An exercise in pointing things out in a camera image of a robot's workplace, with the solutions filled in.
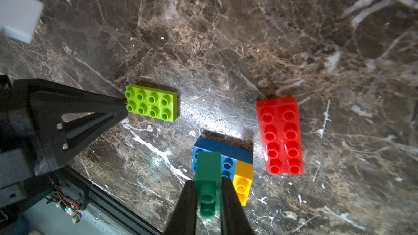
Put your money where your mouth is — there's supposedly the lime green lego brick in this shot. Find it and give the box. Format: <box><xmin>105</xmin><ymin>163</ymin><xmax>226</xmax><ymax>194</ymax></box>
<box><xmin>125</xmin><ymin>84</ymin><xmax>177</xmax><ymax>123</ymax></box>

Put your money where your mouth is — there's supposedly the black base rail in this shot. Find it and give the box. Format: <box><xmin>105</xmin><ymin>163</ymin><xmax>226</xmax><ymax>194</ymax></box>
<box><xmin>47</xmin><ymin>166</ymin><xmax>162</xmax><ymax>235</ymax></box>

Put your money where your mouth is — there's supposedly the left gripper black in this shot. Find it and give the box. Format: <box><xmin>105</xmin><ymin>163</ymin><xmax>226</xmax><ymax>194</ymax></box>
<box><xmin>1</xmin><ymin>75</ymin><xmax>128</xmax><ymax>208</ymax></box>

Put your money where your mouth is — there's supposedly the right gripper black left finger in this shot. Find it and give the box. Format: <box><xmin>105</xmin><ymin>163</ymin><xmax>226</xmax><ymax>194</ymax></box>
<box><xmin>163</xmin><ymin>181</ymin><xmax>197</xmax><ymax>235</ymax></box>

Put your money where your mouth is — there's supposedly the small green lego brick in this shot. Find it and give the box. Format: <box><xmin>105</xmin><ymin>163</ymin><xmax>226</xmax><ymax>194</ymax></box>
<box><xmin>194</xmin><ymin>152</ymin><xmax>222</xmax><ymax>218</ymax></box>

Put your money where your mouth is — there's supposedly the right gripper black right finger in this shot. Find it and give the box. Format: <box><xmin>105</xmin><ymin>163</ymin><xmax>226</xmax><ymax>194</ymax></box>
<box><xmin>221</xmin><ymin>177</ymin><xmax>255</xmax><ymax>235</ymax></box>

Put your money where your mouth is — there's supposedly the small yellow lego brick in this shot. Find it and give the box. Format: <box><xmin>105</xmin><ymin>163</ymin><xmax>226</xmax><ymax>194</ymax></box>
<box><xmin>233</xmin><ymin>161</ymin><xmax>253</xmax><ymax>207</ymax></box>

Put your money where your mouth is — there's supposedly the blue lego brick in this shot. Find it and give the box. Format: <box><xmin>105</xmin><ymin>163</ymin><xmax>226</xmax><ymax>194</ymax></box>
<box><xmin>192</xmin><ymin>136</ymin><xmax>253</xmax><ymax>181</ymax></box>

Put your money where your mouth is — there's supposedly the red lego brick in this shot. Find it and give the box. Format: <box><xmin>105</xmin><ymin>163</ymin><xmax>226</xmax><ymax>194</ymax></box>
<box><xmin>256</xmin><ymin>96</ymin><xmax>304</xmax><ymax>175</ymax></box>

